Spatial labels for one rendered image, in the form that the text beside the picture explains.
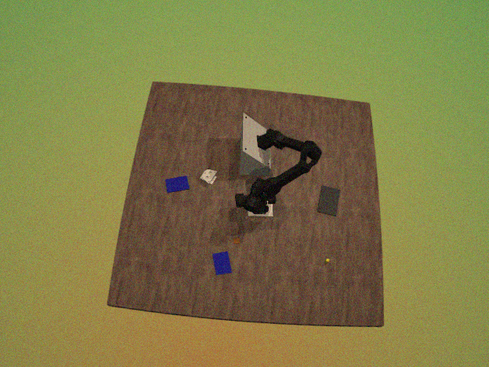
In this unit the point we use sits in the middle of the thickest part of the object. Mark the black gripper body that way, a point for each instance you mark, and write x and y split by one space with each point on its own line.
240 200

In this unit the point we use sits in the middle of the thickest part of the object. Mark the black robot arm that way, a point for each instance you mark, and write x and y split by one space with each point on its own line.
272 186

